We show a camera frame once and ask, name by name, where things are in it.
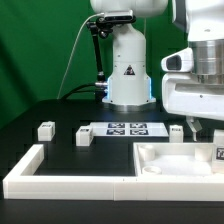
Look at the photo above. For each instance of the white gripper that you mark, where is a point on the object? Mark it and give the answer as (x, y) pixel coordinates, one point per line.
(193, 85)

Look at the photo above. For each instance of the white square tabletop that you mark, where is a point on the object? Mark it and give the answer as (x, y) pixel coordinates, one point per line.
(176, 162)

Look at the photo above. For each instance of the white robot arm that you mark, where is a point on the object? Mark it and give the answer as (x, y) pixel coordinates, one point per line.
(129, 87)

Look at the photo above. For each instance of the fiducial marker sheet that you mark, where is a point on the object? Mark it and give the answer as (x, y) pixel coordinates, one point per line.
(126, 129)

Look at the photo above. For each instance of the white U-shaped fence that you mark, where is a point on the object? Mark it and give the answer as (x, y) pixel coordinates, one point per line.
(23, 183)

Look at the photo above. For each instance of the grey camera on mount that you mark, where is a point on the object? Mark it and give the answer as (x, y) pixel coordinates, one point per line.
(118, 15)

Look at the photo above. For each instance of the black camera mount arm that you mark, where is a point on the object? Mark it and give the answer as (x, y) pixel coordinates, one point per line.
(98, 50)

